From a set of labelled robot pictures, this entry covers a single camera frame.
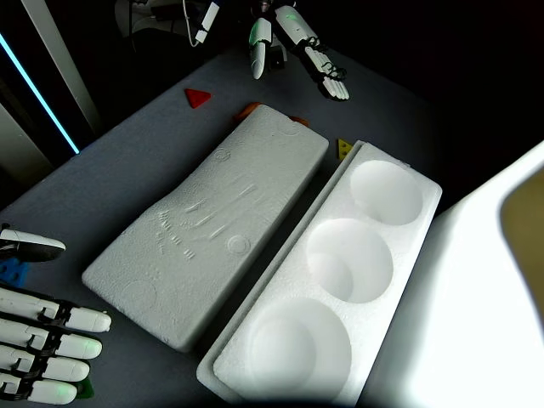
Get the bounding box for large white rounded shell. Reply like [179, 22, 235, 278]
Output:
[355, 139, 544, 408]

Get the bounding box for white cable with plug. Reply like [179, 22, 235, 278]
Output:
[182, 0, 222, 48]

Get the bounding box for blue toy block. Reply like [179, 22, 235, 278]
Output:
[0, 258, 29, 286]

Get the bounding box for red triangle toy block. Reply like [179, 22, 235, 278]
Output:
[184, 88, 213, 110]

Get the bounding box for white foam tray three hollows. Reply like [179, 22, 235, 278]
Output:
[195, 139, 444, 405]

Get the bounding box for grey table cloth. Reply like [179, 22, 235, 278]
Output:
[0, 42, 451, 408]

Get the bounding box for white-black robot hand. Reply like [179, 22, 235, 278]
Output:
[0, 228, 113, 405]
[248, 4, 352, 101]

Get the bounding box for white upright post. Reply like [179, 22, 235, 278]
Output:
[20, 0, 102, 133]

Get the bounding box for white foam lid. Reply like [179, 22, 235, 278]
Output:
[82, 103, 331, 354]

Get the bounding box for cyan light strip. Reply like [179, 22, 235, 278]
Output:
[0, 32, 82, 156]

